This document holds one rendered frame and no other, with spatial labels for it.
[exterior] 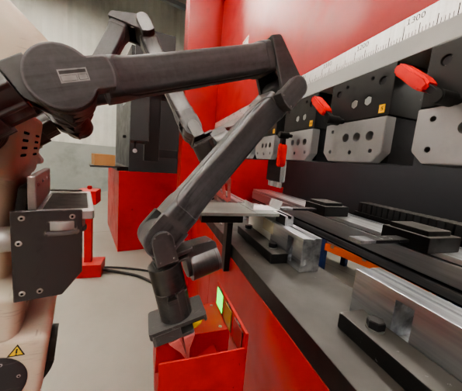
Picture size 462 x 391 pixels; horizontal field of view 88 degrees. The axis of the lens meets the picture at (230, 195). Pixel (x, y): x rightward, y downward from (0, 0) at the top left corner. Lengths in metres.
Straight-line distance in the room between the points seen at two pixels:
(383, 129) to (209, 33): 1.48
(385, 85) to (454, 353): 0.41
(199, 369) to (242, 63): 0.55
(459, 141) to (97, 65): 0.47
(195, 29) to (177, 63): 1.38
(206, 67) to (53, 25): 7.87
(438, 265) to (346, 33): 0.56
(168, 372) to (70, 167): 7.40
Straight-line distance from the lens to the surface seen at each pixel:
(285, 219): 0.77
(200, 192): 0.42
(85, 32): 8.27
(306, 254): 0.69
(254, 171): 1.76
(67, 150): 7.74
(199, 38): 1.80
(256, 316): 0.69
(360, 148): 0.52
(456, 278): 0.75
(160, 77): 0.42
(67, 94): 0.37
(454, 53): 0.47
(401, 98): 0.52
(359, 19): 0.64
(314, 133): 0.65
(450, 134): 0.43
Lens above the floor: 1.15
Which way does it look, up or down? 8 degrees down
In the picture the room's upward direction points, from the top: 5 degrees clockwise
